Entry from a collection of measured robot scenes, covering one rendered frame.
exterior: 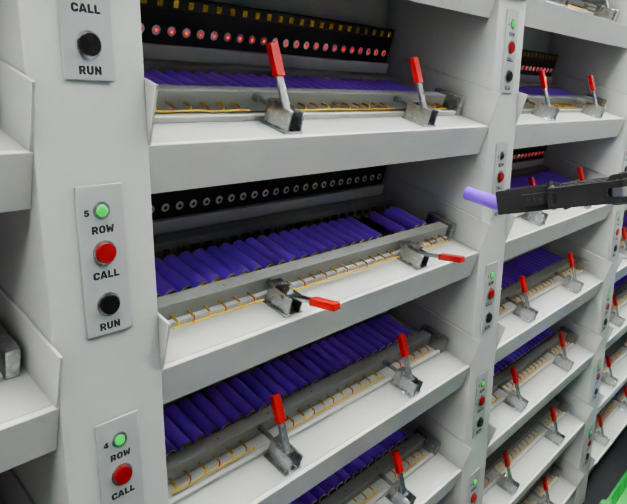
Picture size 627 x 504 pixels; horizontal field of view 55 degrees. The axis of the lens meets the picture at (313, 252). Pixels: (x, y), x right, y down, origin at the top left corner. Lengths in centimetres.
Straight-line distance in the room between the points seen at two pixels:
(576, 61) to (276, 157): 117
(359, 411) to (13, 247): 53
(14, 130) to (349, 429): 57
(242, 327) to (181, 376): 9
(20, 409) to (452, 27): 80
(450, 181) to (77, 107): 68
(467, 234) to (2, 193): 73
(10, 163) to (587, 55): 143
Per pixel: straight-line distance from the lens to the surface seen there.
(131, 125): 51
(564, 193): 74
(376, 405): 91
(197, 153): 56
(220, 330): 63
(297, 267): 73
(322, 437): 83
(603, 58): 167
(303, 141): 65
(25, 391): 55
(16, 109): 49
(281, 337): 67
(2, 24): 51
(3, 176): 48
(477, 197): 83
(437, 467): 116
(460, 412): 113
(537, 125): 116
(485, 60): 100
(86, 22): 50
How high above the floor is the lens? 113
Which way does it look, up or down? 14 degrees down
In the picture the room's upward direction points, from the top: straight up
